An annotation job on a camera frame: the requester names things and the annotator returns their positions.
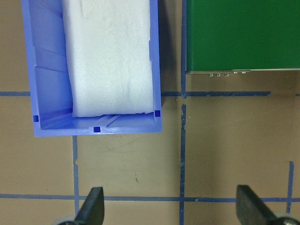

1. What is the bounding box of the green conveyor belt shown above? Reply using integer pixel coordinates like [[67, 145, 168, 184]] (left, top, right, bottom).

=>
[[186, 0, 300, 73]]

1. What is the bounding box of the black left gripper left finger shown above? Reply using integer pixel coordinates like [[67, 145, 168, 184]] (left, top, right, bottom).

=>
[[56, 187, 105, 225]]

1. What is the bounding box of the white foam pad left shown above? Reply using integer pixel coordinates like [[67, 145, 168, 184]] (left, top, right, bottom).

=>
[[62, 0, 154, 117]]

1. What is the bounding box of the left blue plastic bin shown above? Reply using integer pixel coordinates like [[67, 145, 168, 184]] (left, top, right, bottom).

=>
[[22, 0, 162, 137]]

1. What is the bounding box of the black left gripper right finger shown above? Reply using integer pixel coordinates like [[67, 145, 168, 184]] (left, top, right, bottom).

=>
[[236, 184, 300, 225]]

